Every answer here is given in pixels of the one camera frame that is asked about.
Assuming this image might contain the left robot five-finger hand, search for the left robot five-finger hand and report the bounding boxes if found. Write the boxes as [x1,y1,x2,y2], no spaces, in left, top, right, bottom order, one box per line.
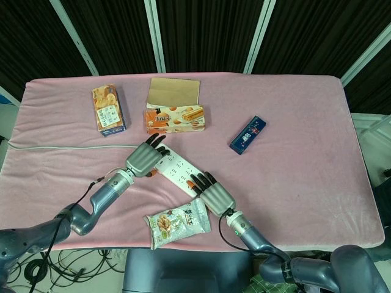
[125,135,171,178]

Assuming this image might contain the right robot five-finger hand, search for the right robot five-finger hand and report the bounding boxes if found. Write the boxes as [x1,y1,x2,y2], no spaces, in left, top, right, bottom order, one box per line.
[187,171,237,217]

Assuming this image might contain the white power strip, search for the white power strip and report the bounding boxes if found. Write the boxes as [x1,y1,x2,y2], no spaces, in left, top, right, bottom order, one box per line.
[154,145,211,198]

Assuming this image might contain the peanut snack bag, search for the peanut snack bag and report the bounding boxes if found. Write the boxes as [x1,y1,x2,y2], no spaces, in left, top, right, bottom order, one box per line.
[144,197,212,250]

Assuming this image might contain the orange biscuit roll box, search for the orange biscuit roll box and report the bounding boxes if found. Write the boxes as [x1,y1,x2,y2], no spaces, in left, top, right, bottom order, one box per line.
[143,104,206,135]

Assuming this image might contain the orange cookie box blue side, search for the orange cookie box blue side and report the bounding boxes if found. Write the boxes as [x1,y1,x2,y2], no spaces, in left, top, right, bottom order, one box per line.
[92,84,128,137]

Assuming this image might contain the dark blue slim box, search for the dark blue slim box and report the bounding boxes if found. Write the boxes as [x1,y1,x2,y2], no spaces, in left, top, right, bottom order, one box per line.
[229,115,267,156]

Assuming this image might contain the pink fleece table cloth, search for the pink fleece table cloth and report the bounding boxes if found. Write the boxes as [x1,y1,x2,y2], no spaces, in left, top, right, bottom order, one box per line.
[0,72,386,253]

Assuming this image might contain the brown cardboard sheet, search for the brown cardboard sheet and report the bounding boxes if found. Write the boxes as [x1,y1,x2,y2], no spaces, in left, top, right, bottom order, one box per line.
[145,78,202,109]

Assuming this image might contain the grey-blue robot torso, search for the grey-blue robot torso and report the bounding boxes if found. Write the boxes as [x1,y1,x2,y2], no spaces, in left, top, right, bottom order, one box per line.
[122,248,254,293]

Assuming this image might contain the green checkered cloth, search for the green checkered cloth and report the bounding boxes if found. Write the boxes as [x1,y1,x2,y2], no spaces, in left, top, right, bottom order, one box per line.
[246,273,302,293]

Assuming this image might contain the black corrugated partition panel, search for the black corrugated partition panel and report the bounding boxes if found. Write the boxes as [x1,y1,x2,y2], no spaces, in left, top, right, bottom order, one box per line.
[0,0,92,101]
[253,0,391,77]
[59,0,158,76]
[155,0,263,74]

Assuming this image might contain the white metal rack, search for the white metal rack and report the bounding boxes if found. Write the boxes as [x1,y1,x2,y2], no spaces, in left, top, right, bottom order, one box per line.
[350,112,391,184]

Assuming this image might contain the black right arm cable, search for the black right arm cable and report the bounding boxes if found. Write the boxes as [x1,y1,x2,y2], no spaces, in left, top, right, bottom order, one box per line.
[218,207,254,253]

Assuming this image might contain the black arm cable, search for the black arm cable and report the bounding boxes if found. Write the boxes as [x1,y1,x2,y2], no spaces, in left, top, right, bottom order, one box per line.
[218,207,254,253]
[44,170,128,260]

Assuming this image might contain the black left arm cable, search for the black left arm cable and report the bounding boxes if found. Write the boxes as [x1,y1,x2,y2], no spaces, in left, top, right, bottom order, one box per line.
[44,170,128,260]

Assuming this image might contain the white power cable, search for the white power cable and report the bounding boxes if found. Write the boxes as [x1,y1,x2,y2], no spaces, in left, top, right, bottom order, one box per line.
[6,140,141,151]

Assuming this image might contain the white partition post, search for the white partition post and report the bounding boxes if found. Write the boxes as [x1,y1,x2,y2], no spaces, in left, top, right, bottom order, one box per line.
[49,0,99,76]
[243,0,277,74]
[144,0,166,74]
[340,23,391,86]

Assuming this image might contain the black floor cables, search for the black floor cables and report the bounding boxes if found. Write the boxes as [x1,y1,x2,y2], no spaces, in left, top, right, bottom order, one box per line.
[0,248,128,285]

